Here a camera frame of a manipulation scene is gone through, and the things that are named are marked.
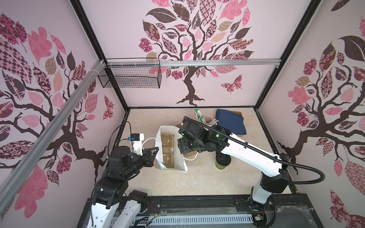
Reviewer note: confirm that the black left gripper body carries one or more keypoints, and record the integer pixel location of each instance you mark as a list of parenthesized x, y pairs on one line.
[(146, 160)]

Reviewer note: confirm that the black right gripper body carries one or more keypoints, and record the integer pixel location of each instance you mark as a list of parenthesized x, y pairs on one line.
[(186, 143)]

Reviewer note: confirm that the single cardboard cup carrier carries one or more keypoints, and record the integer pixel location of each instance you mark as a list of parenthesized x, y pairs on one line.
[(168, 143)]

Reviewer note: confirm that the white paper takeout bag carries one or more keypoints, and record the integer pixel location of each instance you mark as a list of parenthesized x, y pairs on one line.
[(180, 160)]

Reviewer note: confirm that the black cup lid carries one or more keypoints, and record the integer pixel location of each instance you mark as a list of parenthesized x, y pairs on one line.
[(223, 158)]

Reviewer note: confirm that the white green paper cup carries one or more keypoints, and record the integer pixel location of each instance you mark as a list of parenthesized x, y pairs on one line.
[(221, 166)]

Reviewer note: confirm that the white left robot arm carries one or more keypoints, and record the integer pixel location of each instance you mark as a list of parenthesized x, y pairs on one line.
[(108, 193)]

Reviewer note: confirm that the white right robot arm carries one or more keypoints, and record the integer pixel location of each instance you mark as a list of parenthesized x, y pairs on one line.
[(274, 177)]

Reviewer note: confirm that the green wrapped stirrers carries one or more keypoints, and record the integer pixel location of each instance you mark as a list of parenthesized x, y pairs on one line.
[(199, 115)]

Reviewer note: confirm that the pink bucket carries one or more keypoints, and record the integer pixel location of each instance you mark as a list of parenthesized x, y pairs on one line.
[(210, 121)]

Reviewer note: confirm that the blue napkin stack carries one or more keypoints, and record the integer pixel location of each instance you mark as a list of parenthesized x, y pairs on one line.
[(231, 121)]

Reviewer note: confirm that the brown cardboard napkin box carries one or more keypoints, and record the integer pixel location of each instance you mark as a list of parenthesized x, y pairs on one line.
[(238, 113)]

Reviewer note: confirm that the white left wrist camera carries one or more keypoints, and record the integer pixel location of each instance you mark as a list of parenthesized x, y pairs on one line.
[(136, 140)]

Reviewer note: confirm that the black wire basket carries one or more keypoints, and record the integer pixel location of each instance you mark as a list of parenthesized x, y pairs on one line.
[(131, 73)]

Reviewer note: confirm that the white slotted cable duct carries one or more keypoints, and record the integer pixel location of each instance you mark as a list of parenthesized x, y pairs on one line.
[(193, 220)]

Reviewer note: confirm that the aluminium rail back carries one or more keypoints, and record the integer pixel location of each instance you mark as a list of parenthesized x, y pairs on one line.
[(192, 63)]

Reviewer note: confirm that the aluminium rail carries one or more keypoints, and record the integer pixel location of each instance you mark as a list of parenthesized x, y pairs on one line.
[(21, 172), (192, 63)]

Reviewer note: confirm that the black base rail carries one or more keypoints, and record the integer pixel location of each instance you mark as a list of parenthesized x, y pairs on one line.
[(280, 211)]

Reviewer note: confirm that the aluminium rail left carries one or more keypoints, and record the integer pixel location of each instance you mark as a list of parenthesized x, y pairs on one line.
[(21, 172)]

